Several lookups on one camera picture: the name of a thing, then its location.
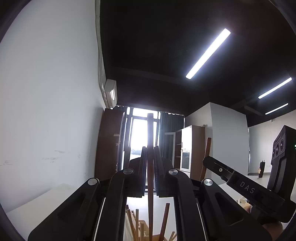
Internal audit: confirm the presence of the person's right hand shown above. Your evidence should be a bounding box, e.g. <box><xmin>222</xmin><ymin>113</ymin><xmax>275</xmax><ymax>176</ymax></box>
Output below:
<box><xmin>243</xmin><ymin>203</ymin><xmax>283</xmax><ymax>240</ymax></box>

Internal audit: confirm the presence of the ceiling light strip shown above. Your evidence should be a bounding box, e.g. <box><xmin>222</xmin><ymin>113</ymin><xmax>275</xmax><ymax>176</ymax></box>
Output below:
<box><xmin>258</xmin><ymin>77</ymin><xmax>292</xmax><ymax>99</ymax></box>
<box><xmin>186</xmin><ymin>28</ymin><xmax>231</xmax><ymax>79</ymax></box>
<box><xmin>265</xmin><ymin>103</ymin><xmax>289</xmax><ymax>115</ymax></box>

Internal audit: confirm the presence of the bright glass balcony door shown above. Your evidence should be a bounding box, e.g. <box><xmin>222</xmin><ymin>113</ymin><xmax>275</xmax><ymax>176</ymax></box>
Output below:
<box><xmin>123</xmin><ymin>107</ymin><xmax>161</xmax><ymax>168</ymax></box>

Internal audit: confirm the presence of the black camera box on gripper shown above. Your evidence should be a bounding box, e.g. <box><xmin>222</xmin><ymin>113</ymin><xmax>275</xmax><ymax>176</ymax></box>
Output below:
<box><xmin>267</xmin><ymin>125</ymin><xmax>295</xmax><ymax>200</ymax></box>

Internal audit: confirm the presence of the dark blue curtain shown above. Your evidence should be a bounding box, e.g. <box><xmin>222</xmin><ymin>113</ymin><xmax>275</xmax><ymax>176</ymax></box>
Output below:
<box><xmin>159</xmin><ymin>113</ymin><xmax>184</xmax><ymax>161</ymax></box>

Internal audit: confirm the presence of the dark brown tall cabinet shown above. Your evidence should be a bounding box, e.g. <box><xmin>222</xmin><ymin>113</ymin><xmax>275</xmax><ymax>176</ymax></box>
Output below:
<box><xmin>94</xmin><ymin>108</ymin><xmax>124</xmax><ymax>181</ymax></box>

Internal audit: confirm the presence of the small black device on table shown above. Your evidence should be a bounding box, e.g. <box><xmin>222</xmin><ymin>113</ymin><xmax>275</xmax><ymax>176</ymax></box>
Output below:
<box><xmin>258</xmin><ymin>160</ymin><xmax>265</xmax><ymax>178</ymax></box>

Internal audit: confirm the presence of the white and brown cabinet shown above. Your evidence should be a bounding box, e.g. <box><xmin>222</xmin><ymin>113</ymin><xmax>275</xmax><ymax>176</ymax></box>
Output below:
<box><xmin>174</xmin><ymin>125</ymin><xmax>206</xmax><ymax>181</ymax></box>

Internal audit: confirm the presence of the cream slotted utensil holder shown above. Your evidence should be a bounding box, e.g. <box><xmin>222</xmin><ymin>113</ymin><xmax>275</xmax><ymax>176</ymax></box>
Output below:
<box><xmin>124</xmin><ymin>217</ymin><xmax>163</xmax><ymax>241</ymax></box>

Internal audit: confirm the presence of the white wall air conditioner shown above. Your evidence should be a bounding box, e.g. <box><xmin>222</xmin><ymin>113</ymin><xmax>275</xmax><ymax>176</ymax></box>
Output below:
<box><xmin>104</xmin><ymin>79</ymin><xmax>117</xmax><ymax>108</ymax></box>

